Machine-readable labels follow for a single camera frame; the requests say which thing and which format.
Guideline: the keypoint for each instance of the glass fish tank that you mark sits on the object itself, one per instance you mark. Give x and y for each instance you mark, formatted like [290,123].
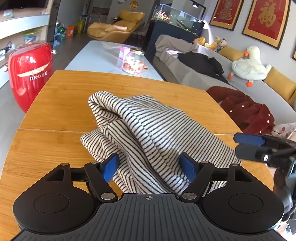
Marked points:
[178,19]

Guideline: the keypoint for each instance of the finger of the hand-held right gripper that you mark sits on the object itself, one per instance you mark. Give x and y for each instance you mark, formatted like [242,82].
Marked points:
[248,139]
[249,153]

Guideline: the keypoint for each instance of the black jacket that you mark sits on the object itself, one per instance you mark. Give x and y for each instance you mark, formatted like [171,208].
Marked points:
[201,63]

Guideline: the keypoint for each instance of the grey blanket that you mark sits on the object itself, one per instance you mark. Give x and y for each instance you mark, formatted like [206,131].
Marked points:
[171,46]

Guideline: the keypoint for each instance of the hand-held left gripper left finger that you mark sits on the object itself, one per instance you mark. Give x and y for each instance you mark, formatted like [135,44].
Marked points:
[110,165]

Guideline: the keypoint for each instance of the yellow lounge chair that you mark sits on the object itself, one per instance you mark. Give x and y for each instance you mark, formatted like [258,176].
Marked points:
[115,30]

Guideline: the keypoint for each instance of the red fuzzy coat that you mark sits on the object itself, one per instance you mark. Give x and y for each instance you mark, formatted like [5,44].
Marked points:
[240,109]

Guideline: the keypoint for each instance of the orange box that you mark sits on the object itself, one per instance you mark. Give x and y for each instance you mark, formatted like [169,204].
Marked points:
[71,31]

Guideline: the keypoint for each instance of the clear box with green lid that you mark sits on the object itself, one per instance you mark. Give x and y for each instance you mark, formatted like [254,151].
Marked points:
[32,37]

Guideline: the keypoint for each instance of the black television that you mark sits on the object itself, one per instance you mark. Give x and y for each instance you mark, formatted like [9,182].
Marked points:
[23,3]

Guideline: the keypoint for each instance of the black tank lamp rail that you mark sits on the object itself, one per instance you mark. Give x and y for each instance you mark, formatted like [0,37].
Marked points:
[196,4]

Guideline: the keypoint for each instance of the white duck plush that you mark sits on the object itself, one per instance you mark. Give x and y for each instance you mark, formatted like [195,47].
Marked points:
[249,67]

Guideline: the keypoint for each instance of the pink box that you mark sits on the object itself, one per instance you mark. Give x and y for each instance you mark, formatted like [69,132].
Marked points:
[123,52]

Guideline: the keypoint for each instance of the glass snack jar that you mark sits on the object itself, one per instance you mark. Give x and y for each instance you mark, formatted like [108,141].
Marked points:
[133,62]

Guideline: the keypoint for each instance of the white dotted cloth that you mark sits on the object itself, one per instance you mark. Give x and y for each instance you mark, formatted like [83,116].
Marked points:
[283,131]

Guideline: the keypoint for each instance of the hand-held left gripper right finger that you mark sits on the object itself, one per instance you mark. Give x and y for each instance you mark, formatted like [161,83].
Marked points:
[188,166]

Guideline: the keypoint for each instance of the yellow bag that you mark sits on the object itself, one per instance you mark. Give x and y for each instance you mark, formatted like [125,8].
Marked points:
[80,26]

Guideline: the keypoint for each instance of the white wall shelf unit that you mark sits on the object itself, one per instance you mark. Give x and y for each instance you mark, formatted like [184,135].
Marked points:
[23,23]

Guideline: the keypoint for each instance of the round orange wall ornament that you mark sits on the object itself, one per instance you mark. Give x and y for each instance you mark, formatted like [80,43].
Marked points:
[133,5]

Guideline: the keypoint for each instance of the yellow pillow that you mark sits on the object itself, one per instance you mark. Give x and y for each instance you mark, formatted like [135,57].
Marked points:
[231,53]
[281,83]

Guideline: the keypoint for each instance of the grey sofa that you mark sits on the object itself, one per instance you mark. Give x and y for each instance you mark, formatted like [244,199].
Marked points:
[201,76]

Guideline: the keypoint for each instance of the red gold framed picture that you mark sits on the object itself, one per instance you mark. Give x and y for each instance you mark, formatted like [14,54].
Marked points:
[266,20]
[225,12]

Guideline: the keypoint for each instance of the plush dolls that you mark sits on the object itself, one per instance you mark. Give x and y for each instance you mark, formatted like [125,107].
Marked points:
[216,44]

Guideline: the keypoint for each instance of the red rounded case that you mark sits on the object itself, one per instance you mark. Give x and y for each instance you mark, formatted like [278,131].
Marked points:
[27,74]

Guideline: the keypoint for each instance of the grey striped garment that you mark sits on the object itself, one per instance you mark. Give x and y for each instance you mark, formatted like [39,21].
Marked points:
[148,134]

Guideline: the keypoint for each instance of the yellow plush toy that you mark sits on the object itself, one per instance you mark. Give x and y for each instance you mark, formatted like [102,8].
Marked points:
[199,41]

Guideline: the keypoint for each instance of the green ball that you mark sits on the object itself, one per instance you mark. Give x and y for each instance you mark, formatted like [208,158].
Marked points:
[61,30]

